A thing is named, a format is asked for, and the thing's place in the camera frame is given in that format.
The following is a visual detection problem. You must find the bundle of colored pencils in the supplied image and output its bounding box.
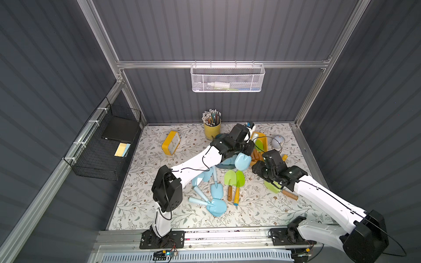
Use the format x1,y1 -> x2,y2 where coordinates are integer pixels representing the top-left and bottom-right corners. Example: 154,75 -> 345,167
202,109 -> 221,127

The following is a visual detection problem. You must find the white bottle in mesh basket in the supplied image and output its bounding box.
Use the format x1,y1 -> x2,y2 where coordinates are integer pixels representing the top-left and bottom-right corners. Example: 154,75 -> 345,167
207,82 -> 230,89

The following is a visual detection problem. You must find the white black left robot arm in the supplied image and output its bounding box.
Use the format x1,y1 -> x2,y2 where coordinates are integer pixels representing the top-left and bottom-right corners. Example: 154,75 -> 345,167
150,122 -> 255,238

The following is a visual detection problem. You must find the yellow pencil cup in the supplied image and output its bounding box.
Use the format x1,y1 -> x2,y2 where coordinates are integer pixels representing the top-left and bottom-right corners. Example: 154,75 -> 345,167
204,123 -> 221,140

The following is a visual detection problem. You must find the white mesh wall basket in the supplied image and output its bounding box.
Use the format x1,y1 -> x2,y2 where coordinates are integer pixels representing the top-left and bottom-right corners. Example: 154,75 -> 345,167
190,62 -> 266,93

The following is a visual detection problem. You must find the yellow storage box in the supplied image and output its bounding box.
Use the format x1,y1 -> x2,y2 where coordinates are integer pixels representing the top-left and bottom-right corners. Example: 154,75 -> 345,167
250,132 -> 268,167

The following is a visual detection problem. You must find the green shovel wooden handle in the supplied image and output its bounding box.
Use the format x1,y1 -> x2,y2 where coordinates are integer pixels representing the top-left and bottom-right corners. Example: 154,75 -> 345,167
254,139 -> 265,152
264,181 -> 298,201

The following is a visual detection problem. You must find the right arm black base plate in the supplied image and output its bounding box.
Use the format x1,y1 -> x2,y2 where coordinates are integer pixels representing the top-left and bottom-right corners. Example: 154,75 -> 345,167
268,227 -> 317,247

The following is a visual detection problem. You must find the light blue shovel front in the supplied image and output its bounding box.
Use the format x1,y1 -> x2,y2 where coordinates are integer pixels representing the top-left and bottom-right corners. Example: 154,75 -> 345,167
189,197 -> 227,217

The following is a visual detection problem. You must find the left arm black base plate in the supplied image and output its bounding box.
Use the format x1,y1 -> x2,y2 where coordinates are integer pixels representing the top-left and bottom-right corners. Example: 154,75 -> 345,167
139,227 -> 185,250

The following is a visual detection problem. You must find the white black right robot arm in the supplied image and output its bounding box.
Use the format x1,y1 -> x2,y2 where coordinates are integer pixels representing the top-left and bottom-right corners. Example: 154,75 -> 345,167
252,150 -> 389,263

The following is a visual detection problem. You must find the small green circuit board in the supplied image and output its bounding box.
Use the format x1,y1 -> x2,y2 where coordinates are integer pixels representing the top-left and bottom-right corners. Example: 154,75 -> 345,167
152,250 -> 178,262

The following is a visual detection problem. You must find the yellow sticky note pad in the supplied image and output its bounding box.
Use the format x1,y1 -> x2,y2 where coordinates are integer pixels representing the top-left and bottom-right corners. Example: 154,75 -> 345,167
114,142 -> 131,158

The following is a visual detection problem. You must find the teal storage box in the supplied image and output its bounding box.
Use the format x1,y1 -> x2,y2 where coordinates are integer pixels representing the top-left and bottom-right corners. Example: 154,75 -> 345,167
216,159 -> 236,170

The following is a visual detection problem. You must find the black notebook in basket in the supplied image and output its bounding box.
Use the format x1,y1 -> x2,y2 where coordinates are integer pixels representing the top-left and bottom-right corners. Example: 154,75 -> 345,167
102,116 -> 139,143

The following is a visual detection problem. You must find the black wire wall basket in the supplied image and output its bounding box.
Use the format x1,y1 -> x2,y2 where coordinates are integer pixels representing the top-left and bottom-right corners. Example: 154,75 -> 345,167
64,103 -> 141,181

